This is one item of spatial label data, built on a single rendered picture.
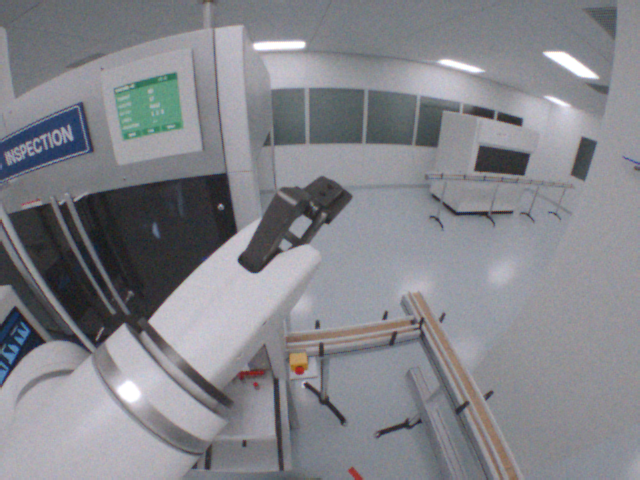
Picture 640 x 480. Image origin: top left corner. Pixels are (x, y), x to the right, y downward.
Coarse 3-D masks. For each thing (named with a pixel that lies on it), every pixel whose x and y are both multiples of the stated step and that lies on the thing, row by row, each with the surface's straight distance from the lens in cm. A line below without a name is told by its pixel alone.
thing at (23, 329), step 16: (0, 288) 131; (0, 304) 124; (16, 304) 128; (0, 320) 123; (16, 320) 127; (32, 320) 133; (0, 336) 123; (16, 336) 127; (32, 336) 132; (48, 336) 138; (0, 352) 123; (16, 352) 127; (0, 368) 123; (0, 384) 123
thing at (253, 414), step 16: (240, 384) 120; (272, 384) 117; (240, 400) 117; (256, 400) 116; (272, 400) 114; (240, 416) 115; (256, 416) 113; (272, 416) 112; (224, 432) 115; (240, 432) 113; (256, 432) 111; (272, 432) 110
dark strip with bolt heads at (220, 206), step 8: (216, 176) 56; (224, 176) 55; (208, 184) 57; (216, 184) 56; (224, 184) 56; (216, 192) 57; (224, 192) 56; (216, 200) 58; (224, 200) 57; (216, 208) 58; (224, 208) 58; (216, 216) 59; (224, 216) 59; (216, 224) 60; (224, 224) 60; (232, 224) 60; (224, 232) 61; (232, 232) 61; (224, 240) 62
